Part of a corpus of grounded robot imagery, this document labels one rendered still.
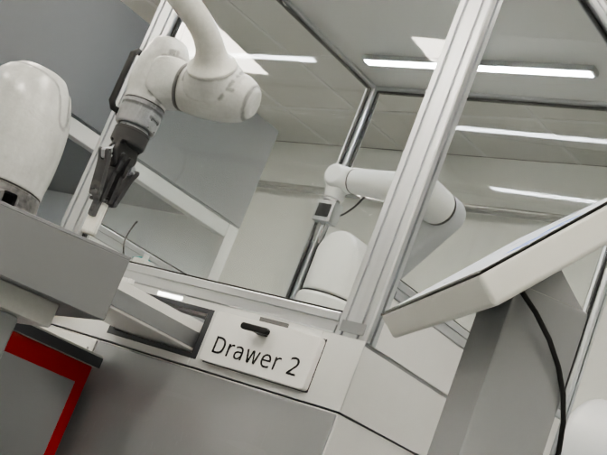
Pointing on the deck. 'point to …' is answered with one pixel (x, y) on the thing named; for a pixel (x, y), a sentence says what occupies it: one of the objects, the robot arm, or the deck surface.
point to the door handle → (122, 79)
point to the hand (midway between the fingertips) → (94, 218)
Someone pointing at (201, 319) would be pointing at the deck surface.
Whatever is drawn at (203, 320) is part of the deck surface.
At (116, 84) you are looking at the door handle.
